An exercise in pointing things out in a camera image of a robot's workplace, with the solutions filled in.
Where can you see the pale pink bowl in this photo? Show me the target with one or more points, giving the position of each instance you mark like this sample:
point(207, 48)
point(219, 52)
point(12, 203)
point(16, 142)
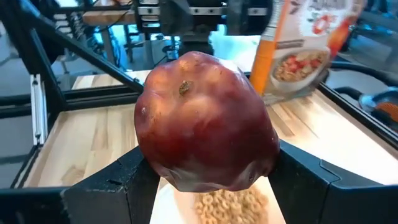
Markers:
point(171, 208)

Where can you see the silver aluminium extrusion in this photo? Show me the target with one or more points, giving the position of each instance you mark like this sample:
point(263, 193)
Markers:
point(38, 109)

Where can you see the toasted cereal rings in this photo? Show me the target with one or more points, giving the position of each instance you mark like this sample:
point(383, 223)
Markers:
point(231, 207)

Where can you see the metal table edge rail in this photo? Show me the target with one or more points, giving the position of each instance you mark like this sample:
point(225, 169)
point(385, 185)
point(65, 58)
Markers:
point(357, 115)

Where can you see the orange black shop vacuum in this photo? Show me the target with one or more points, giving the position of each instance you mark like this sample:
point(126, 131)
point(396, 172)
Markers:
point(384, 109)

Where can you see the black table frame rail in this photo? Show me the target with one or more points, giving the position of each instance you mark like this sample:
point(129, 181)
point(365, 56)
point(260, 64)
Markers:
point(93, 96)

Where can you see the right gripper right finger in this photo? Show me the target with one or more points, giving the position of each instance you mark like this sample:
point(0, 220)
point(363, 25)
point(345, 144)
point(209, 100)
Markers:
point(323, 199)

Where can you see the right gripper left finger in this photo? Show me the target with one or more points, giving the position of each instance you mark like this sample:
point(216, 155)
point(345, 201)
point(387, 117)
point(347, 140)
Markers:
point(118, 193)

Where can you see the black diagonal frame strut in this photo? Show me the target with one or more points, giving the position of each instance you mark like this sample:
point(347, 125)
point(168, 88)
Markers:
point(84, 53)

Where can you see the orange pumpkin cereal box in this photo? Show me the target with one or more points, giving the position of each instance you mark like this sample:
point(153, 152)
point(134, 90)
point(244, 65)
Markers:
point(298, 56)

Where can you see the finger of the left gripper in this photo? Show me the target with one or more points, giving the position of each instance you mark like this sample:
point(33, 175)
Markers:
point(248, 23)
point(174, 18)

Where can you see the dark red apple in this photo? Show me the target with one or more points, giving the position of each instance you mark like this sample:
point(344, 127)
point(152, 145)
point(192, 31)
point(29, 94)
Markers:
point(202, 124)

